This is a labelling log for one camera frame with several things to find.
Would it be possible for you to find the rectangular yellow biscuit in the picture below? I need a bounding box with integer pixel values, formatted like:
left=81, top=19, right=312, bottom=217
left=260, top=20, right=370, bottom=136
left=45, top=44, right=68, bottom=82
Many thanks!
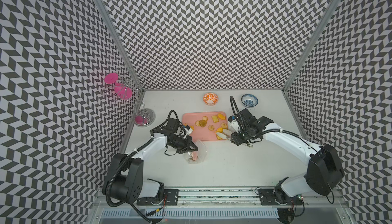
left=212, top=115, right=219, bottom=123

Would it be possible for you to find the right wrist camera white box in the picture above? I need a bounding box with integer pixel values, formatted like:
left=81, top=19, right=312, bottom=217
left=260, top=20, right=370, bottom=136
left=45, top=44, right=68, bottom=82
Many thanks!
left=228, top=115, right=239, bottom=132

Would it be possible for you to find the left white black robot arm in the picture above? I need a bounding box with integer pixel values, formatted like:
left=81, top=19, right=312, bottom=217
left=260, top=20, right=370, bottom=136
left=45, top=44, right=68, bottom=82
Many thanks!
left=102, top=110, right=199, bottom=207

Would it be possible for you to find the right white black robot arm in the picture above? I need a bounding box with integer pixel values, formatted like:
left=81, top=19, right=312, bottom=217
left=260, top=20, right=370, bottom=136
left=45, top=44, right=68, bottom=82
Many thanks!
left=229, top=96, right=345, bottom=205

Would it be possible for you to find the aluminium front rail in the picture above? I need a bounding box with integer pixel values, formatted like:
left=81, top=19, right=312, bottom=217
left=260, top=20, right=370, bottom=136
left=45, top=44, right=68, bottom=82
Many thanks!
left=88, top=186, right=348, bottom=209

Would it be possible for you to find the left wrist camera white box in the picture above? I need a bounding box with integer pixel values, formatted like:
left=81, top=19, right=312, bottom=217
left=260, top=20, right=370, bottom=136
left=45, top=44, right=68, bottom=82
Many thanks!
left=184, top=125, right=194, bottom=135

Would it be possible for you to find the orange patterned small bowl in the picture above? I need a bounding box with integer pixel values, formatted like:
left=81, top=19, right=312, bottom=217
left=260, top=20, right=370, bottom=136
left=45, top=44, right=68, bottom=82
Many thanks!
left=203, top=92, right=219, bottom=106

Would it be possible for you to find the wire rack with pink discs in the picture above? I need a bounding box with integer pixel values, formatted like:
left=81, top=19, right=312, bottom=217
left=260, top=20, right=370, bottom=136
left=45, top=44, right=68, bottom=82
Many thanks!
left=100, top=68, right=145, bottom=102

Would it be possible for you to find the clear resealable bag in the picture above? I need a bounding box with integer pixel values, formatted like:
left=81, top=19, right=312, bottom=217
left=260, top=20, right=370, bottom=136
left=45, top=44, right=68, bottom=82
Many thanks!
left=184, top=149, right=208, bottom=164

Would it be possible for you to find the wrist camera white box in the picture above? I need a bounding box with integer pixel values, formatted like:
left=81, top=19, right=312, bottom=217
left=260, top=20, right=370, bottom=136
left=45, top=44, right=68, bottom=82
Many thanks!
left=184, top=125, right=194, bottom=135
left=228, top=115, right=239, bottom=132

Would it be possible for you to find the pink plastic tray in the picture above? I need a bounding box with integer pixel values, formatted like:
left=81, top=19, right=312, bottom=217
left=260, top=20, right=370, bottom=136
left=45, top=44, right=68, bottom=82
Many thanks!
left=182, top=111, right=228, bottom=142

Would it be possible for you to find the round glass dish pink item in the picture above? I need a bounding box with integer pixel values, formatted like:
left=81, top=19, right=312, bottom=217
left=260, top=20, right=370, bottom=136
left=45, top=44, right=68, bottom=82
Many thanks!
left=135, top=108, right=156, bottom=127

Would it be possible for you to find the blue patterned small bowl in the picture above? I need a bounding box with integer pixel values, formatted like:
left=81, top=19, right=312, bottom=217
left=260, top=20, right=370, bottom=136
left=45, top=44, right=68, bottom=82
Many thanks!
left=241, top=93, right=259, bottom=108

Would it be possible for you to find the orange oval cookie top right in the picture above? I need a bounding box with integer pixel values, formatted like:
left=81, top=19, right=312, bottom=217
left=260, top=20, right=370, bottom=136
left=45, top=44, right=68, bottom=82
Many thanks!
left=217, top=113, right=226, bottom=120

